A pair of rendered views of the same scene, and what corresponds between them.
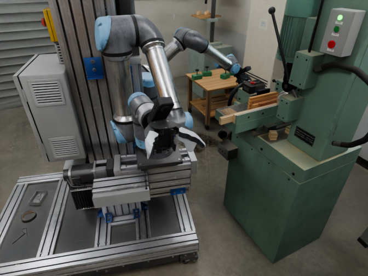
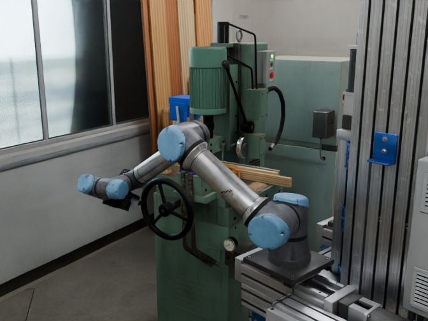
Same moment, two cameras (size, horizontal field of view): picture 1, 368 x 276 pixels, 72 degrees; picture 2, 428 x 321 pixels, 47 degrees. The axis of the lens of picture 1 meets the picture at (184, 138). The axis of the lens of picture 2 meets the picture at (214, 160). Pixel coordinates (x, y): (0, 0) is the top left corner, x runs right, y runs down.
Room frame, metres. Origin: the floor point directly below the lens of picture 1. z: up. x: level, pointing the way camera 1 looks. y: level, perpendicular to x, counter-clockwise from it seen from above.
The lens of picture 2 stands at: (2.58, 1.44, 1.58)
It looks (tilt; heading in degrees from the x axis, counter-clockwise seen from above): 15 degrees down; 239
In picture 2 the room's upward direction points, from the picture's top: straight up
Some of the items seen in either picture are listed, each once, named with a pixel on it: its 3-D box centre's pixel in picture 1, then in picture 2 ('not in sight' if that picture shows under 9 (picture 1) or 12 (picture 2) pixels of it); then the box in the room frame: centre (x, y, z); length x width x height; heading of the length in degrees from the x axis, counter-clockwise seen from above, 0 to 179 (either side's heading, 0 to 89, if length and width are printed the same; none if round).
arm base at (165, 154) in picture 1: (157, 142); not in sight; (1.07, 0.14, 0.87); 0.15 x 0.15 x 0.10
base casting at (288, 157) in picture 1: (291, 137); (221, 193); (1.29, -0.65, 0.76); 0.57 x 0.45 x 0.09; 26
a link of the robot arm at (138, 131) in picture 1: (149, 131); not in sight; (0.78, 0.13, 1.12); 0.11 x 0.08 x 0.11; 116
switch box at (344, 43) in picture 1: (340, 32); (265, 67); (1.05, -0.61, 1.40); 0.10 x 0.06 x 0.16; 26
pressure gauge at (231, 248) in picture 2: (222, 136); (230, 245); (1.47, -0.27, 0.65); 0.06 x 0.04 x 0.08; 116
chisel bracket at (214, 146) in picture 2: (287, 89); (210, 146); (1.38, -0.60, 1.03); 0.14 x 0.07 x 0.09; 26
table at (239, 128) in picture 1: (259, 107); (207, 185); (1.46, -0.48, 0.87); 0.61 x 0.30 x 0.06; 116
